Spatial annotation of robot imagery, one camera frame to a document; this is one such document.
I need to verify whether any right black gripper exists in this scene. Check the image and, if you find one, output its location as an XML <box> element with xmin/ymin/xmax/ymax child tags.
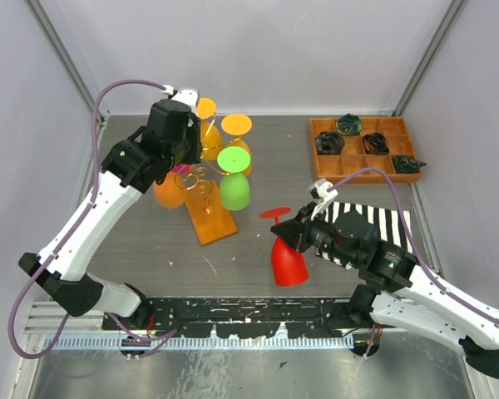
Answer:
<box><xmin>271</xmin><ymin>200</ymin><xmax>360</xmax><ymax>267</ymax></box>

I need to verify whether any red plastic wine glass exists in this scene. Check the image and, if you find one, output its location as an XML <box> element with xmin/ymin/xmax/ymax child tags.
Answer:
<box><xmin>259</xmin><ymin>207</ymin><xmax>309</xmax><ymax>287</ymax></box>

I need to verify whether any green plastic wine glass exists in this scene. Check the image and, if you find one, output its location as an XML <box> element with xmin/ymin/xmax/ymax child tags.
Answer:
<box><xmin>217</xmin><ymin>146</ymin><xmax>251</xmax><ymax>211</ymax></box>

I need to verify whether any gold wire wine glass rack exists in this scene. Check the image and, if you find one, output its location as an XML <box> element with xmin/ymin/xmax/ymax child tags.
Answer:
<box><xmin>184</xmin><ymin>133</ymin><xmax>238</xmax><ymax>246</ymax></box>

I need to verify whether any yellow wine glass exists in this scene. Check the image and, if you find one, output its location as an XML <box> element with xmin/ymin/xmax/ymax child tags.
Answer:
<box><xmin>217</xmin><ymin>114</ymin><xmax>252</xmax><ymax>176</ymax></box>
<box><xmin>197</xmin><ymin>97</ymin><xmax>222</xmax><ymax>150</ymax></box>

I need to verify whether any orange plastic wine glass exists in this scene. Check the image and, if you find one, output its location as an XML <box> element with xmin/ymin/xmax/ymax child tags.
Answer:
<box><xmin>153</xmin><ymin>172</ymin><xmax>185</xmax><ymax>209</ymax></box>

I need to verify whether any magenta plastic wine glass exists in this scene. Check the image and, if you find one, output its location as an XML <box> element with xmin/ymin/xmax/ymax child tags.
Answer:
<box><xmin>172</xmin><ymin>164</ymin><xmax>191</xmax><ymax>174</ymax></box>

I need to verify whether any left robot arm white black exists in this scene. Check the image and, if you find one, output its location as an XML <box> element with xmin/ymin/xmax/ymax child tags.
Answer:
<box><xmin>18</xmin><ymin>89</ymin><xmax>202</xmax><ymax>329</ymax></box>

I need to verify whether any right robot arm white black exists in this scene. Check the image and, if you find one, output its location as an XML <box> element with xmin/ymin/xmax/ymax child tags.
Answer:
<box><xmin>271</xmin><ymin>206</ymin><xmax>499</xmax><ymax>380</ymax></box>

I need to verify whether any dark rolled tie left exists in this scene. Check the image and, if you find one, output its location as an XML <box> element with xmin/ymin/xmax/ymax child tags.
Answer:
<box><xmin>315</xmin><ymin>131</ymin><xmax>345</xmax><ymax>155</ymax></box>

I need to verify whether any dark rolled tie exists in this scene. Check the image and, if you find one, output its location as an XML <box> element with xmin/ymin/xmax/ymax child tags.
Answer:
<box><xmin>392</xmin><ymin>155</ymin><xmax>427</xmax><ymax>174</ymax></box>
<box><xmin>363</xmin><ymin>132</ymin><xmax>390</xmax><ymax>155</ymax></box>
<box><xmin>315</xmin><ymin>131</ymin><xmax>345</xmax><ymax>155</ymax></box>
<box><xmin>336</xmin><ymin>113</ymin><xmax>362</xmax><ymax>136</ymax></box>

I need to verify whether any black white striped cloth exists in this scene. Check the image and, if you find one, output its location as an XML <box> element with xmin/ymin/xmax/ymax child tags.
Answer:
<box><xmin>324</xmin><ymin>201</ymin><xmax>413</xmax><ymax>254</ymax></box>

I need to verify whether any dark rolled tie top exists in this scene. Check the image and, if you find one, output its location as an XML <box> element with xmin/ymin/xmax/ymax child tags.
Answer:
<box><xmin>336</xmin><ymin>113</ymin><xmax>362</xmax><ymax>136</ymax></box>

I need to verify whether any dark rolled tie middle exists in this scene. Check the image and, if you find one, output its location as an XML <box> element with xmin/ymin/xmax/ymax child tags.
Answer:
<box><xmin>363</xmin><ymin>132</ymin><xmax>390</xmax><ymax>155</ymax></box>

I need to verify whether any wooden compartment tray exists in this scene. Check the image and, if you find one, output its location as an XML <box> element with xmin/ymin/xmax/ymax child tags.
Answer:
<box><xmin>309</xmin><ymin>116</ymin><xmax>422</xmax><ymax>184</ymax></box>

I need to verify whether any dark rolled tie right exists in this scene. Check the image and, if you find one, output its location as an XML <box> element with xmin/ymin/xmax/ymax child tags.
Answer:
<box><xmin>392</xmin><ymin>155</ymin><xmax>427</xmax><ymax>174</ymax></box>

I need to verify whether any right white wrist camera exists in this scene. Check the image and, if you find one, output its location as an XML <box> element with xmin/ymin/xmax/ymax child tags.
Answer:
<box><xmin>308</xmin><ymin>178</ymin><xmax>338</xmax><ymax>220</ymax></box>

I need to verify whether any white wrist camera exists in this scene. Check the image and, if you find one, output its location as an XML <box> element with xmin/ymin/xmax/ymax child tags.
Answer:
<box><xmin>308</xmin><ymin>178</ymin><xmax>338</xmax><ymax>220</ymax></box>
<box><xmin>161</xmin><ymin>85</ymin><xmax>200</xmax><ymax>112</ymax></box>

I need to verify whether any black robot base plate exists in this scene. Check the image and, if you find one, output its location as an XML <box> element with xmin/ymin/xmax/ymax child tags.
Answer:
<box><xmin>101</xmin><ymin>297</ymin><xmax>373</xmax><ymax>340</ymax></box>

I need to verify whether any grey slotted cable duct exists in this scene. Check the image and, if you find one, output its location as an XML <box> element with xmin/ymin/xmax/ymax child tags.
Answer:
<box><xmin>53</xmin><ymin>332</ymin><xmax>354</xmax><ymax>351</ymax></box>

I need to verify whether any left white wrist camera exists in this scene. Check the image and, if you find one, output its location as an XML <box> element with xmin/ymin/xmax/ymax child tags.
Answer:
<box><xmin>161</xmin><ymin>85</ymin><xmax>200</xmax><ymax>112</ymax></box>

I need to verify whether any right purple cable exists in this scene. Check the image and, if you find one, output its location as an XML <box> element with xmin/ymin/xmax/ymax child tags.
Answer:
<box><xmin>330</xmin><ymin>167</ymin><xmax>499</xmax><ymax>333</ymax></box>

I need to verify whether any purple cable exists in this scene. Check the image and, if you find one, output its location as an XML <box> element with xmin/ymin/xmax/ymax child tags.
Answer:
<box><xmin>7</xmin><ymin>79</ymin><xmax>178</xmax><ymax>361</ymax></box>
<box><xmin>330</xmin><ymin>167</ymin><xmax>499</xmax><ymax>333</ymax></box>

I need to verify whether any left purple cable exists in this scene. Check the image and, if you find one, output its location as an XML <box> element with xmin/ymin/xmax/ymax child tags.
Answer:
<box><xmin>7</xmin><ymin>79</ymin><xmax>178</xmax><ymax>361</ymax></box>

